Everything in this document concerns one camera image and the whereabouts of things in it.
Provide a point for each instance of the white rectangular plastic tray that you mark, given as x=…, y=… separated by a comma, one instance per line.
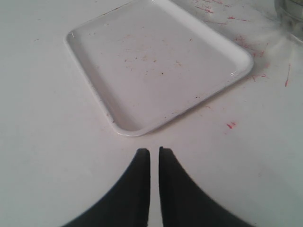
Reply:
x=150, y=61

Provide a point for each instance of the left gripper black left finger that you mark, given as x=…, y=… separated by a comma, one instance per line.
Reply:
x=127, y=203

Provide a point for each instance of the steel bowl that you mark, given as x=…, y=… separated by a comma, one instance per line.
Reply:
x=290, y=14

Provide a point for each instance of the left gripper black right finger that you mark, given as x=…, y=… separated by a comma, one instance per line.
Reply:
x=183, y=203

